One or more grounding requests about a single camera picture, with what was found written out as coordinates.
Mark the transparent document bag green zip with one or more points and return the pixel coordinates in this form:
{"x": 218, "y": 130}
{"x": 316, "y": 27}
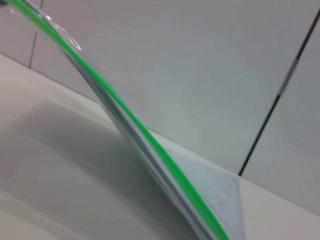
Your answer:
{"x": 140, "y": 125}

